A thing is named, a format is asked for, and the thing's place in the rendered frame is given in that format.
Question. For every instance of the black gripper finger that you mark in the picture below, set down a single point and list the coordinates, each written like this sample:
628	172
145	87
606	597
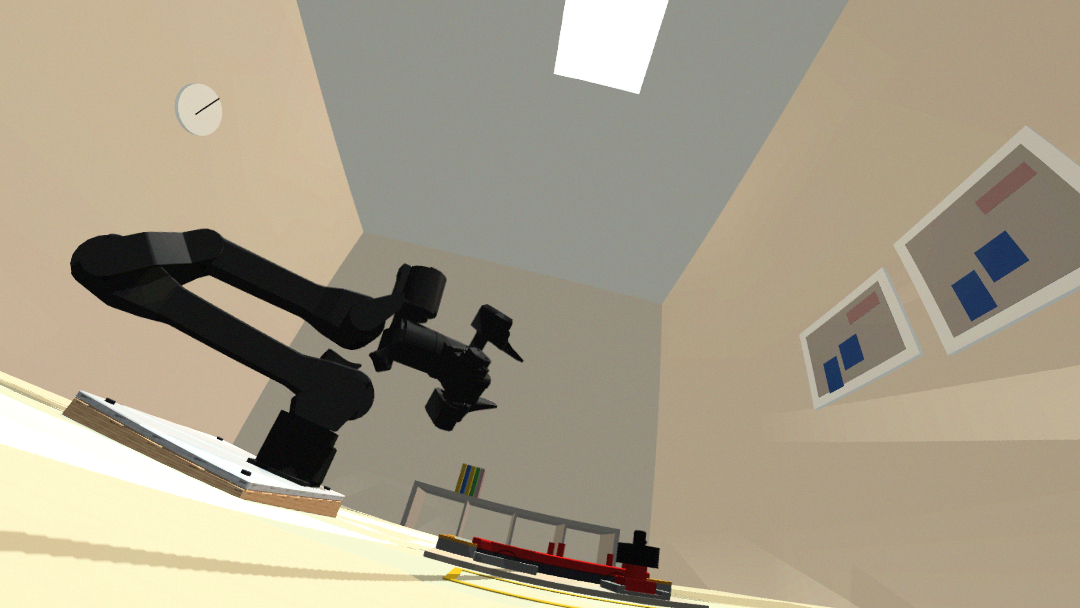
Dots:
482	403
506	348

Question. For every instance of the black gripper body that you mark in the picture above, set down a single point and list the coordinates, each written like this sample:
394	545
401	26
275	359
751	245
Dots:
491	325

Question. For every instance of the yellow rectangular outline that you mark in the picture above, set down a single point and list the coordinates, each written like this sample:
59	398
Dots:
452	575

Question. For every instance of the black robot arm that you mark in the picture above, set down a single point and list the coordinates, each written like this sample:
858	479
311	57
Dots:
143	274

